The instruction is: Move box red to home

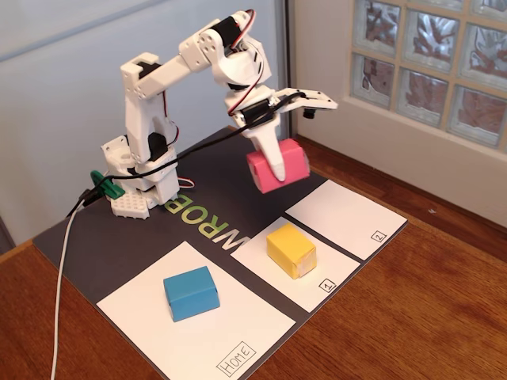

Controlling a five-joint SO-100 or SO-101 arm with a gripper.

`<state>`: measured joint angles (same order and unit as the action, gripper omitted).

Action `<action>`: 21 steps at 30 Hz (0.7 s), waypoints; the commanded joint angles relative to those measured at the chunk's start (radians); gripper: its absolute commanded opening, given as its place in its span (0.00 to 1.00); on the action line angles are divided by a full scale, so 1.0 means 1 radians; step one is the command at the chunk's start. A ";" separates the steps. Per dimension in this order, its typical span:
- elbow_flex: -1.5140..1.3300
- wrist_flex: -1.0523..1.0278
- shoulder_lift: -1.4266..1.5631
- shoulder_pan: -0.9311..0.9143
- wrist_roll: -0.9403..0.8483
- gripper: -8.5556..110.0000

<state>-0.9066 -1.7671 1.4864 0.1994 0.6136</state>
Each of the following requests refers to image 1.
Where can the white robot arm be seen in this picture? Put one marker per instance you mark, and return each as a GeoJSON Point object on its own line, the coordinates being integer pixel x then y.
{"type": "Point", "coordinates": [138, 118]}

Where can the red paper box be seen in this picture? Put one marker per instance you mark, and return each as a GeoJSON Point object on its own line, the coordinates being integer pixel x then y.
{"type": "Point", "coordinates": [295, 162]}

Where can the frosted sliding door panel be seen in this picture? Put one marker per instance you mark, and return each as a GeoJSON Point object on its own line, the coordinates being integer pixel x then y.
{"type": "Point", "coordinates": [47, 99]}

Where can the green clamp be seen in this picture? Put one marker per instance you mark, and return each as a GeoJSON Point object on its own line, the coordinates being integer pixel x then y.
{"type": "Point", "coordinates": [105, 184]}

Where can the yellow paper box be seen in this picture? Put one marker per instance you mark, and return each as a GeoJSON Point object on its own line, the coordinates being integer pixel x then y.
{"type": "Point", "coordinates": [289, 245]}

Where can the black mat with WROB print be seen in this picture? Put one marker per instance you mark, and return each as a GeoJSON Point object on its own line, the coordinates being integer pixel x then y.
{"type": "Point", "coordinates": [119, 253]}

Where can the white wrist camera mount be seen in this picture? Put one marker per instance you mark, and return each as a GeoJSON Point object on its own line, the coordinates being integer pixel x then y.
{"type": "Point", "coordinates": [313, 99]}

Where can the grey metal door frame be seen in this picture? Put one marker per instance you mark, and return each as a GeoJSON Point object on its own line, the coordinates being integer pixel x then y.
{"type": "Point", "coordinates": [285, 59]}

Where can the white paper sheet marked 2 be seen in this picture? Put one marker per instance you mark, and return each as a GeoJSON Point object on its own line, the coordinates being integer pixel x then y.
{"type": "Point", "coordinates": [340, 217]}

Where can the blue paper box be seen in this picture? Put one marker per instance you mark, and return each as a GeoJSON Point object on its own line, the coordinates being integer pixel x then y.
{"type": "Point", "coordinates": [190, 293]}

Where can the white paper sheet marked 1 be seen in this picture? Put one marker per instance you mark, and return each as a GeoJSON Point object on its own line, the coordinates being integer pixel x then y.
{"type": "Point", "coordinates": [336, 269]}

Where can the white paper sheet marked HOME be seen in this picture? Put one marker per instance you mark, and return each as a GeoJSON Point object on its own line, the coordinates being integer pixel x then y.
{"type": "Point", "coordinates": [245, 328]}

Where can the glass block window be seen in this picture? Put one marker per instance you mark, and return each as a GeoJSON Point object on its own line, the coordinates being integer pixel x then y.
{"type": "Point", "coordinates": [428, 39]}

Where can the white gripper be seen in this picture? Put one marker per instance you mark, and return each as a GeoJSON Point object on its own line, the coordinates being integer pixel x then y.
{"type": "Point", "coordinates": [264, 127]}

